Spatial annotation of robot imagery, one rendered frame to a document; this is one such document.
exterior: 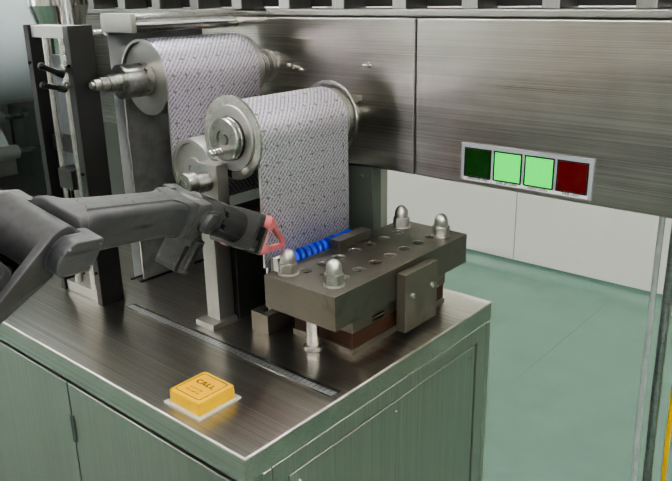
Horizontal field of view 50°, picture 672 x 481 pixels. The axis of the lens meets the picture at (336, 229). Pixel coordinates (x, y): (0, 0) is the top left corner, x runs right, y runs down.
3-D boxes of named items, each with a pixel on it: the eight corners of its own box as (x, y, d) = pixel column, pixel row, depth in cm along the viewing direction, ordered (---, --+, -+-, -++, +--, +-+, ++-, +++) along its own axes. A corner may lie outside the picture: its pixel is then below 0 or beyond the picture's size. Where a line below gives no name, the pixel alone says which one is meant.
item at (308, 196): (263, 268, 130) (258, 167, 124) (347, 234, 147) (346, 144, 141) (265, 268, 130) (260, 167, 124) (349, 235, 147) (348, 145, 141)
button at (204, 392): (170, 402, 110) (168, 388, 110) (205, 383, 115) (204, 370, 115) (199, 418, 106) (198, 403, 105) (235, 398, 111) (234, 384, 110)
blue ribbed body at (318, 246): (271, 272, 131) (270, 254, 130) (348, 241, 146) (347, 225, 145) (285, 277, 129) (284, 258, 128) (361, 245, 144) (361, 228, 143)
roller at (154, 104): (128, 112, 147) (121, 40, 142) (223, 97, 164) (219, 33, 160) (171, 118, 138) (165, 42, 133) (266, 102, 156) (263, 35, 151)
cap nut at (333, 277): (318, 285, 119) (317, 259, 118) (333, 278, 122) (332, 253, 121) (335, 290, 117) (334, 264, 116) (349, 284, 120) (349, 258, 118)
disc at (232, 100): (206, 173, 133) (200, 91, 129) (209, 172, 133) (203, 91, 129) (263, 185, 124) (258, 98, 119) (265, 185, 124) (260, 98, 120)
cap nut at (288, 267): (273, 274, 124) (272, 249, 123) (288, 268, 127) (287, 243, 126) (288, 279, 122) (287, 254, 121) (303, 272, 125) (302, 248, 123)
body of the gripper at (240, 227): (256, 253, 120) (226, 242, 115) (216, 241, 127) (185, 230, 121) (269, 216, 121) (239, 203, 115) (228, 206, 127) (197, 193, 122)
